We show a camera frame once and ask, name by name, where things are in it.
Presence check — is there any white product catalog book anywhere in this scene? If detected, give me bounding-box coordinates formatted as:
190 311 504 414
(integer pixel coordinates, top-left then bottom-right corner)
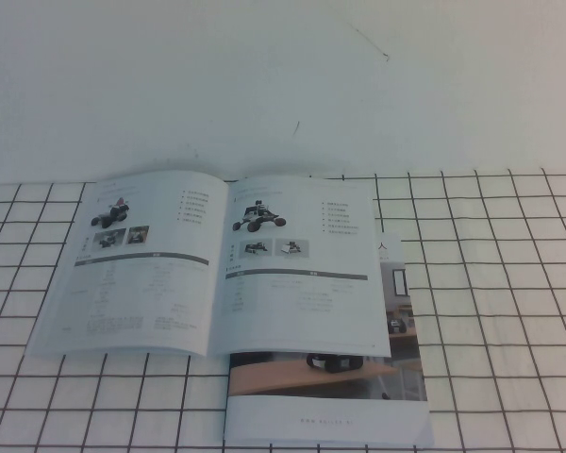
24 168 391 361

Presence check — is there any white black-grid tablecloth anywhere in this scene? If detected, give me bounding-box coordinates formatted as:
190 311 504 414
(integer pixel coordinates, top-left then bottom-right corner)
0 170 566 453

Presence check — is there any closed brochure with office photo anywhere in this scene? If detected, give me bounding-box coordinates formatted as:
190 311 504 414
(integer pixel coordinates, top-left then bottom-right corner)
224 230 435 447

